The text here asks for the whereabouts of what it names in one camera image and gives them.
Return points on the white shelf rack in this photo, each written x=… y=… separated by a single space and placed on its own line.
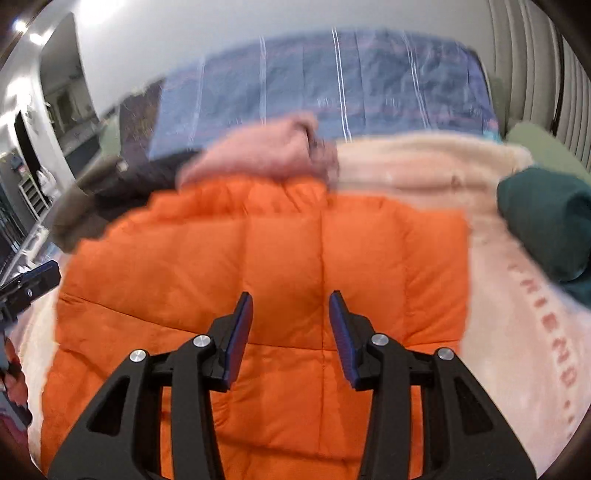
x=34 y=198

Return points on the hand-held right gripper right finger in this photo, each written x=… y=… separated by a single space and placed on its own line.
x=344 y=341

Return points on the orange puffer jacket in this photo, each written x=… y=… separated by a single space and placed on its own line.
x=277 y=258

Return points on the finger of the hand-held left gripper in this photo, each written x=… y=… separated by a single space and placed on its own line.
x=32 y=284

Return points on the pale green pillow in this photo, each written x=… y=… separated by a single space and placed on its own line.
x=545 y=143

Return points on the dark green garment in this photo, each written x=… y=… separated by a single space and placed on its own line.
x=545 y=221

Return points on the blue striped quilt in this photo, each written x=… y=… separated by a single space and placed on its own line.
x=323 y=83

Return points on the arched wall mirror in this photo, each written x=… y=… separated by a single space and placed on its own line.
x=64 y=92

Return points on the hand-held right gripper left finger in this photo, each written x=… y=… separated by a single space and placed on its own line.
x=240 y=341

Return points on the cream pink fleece blanket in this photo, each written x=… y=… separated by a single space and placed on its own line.
x=508 y=323

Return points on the dark patterned cloth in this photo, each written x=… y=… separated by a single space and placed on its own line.
x=138 y=124

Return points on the pink fuzzy garment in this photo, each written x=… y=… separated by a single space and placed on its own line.
x=258 y=147

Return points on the white curtain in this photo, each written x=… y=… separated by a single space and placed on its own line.
x=531 y=60

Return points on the dark brown garment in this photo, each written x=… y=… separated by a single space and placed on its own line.
x=134 y=189

